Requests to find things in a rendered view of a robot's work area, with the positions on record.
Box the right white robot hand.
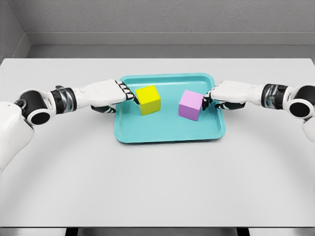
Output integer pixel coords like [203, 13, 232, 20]
[201, 80, 246, 111]

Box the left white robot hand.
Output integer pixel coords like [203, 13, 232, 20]
[90, 79, 141, 114]

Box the pink cube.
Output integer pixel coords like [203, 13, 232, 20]
[178, 89, 205, 122]

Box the yellow cube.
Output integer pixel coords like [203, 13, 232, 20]
[135, 85, 162, 116]

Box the teal tray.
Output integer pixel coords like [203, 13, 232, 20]
[114, 72, 226, 144]

